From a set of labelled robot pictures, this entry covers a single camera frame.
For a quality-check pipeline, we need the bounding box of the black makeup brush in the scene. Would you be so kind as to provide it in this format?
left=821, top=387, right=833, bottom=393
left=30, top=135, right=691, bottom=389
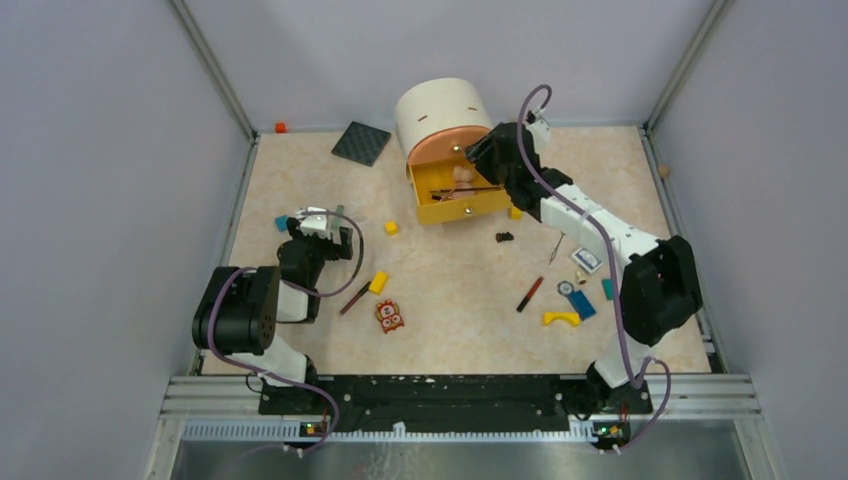
left=430, top=186, right=503, bottom=197

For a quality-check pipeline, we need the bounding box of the beige makeup sponge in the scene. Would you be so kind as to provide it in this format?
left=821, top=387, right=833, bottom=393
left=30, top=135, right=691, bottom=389
left=452, top=166, right=476, bottom=184

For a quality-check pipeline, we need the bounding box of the yellow drawer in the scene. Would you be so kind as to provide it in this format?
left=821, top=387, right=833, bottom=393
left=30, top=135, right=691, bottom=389
left=407, top=157, right=511, bottom=225

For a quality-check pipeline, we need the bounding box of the cream round drawer organizer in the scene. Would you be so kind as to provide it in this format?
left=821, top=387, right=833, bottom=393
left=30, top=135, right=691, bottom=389
left=394, top=78, right=493, bottom=166

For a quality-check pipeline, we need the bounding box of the black wire loop tool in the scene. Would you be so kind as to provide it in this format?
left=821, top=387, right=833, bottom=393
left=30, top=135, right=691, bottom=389
left=548, top=233, right=565, bottom=265

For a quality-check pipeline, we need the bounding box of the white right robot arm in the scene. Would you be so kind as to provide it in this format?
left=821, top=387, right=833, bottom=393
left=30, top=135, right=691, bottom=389
left=464, top=122, right=703, bottom=412

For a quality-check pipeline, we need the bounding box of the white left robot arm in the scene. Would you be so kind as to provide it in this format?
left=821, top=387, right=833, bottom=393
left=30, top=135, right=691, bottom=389
left=191, top=207, right=364, bottom=414

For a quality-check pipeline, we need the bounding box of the blue lego brick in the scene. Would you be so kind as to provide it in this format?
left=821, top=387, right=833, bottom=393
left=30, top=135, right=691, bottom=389
left=274, top=215, right=289, bottom=232

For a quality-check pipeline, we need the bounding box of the small yellow cube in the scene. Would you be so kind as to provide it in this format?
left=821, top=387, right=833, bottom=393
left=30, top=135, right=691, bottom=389
left=384, top=221, right=398, bottom=236

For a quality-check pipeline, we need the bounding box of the yellow rectangular block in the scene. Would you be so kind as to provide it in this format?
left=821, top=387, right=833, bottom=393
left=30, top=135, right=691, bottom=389
left=369, top=271, right=389, bottom=295

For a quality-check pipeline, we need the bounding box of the dark red lip gloss tube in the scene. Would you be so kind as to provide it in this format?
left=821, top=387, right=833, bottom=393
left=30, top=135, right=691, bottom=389
left=339, top=281, right=371, bottom=315

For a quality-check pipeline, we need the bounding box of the red owl number puzzle piece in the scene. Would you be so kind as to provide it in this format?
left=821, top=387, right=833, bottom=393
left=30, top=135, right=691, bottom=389
left=375, top=299, right=405, bottom=334

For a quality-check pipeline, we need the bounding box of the black textured square mat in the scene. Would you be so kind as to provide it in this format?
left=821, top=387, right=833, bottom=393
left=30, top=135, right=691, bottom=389
left=331, top=121, right=391, bottom=167

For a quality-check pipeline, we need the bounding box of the red black pen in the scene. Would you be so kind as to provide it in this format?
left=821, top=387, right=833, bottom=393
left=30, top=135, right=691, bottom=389
left=516, top=276, right=544, bottom=313

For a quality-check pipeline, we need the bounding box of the round small watch dial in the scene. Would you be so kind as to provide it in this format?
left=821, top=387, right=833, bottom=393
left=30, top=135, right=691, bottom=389
left=557, top=281, right=575, bottom=297

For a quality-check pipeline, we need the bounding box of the teal small block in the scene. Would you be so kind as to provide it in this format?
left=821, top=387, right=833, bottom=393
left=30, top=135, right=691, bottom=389
left=601, top=278, right=616, bottom=301

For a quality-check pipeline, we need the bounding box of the blue rectangular block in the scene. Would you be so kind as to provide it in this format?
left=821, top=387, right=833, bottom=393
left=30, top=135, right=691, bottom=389
left=567, top=290, right=596, bottom=320

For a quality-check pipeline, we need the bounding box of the yellow arch block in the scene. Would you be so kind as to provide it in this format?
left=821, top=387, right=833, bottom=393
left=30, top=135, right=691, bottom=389
left=543, top=312, right=582, bottom=327

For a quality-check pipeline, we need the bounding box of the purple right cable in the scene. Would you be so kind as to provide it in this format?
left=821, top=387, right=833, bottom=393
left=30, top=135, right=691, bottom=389
left=516, top=84, right=673, bottom=453

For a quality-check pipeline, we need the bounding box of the purple cable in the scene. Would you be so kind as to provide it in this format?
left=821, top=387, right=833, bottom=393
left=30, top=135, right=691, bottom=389
left=206, top=209, right=364, bottom=456
left=516, top=84, right=673, bottom=453

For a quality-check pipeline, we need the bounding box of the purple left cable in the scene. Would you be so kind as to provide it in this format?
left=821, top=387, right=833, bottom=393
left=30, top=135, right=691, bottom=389
left=206, top=209, right=364, bottom=456

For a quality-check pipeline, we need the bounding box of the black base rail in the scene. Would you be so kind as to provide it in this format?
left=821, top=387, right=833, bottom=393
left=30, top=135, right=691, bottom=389
left=258, top=374, right=653, bottom=433

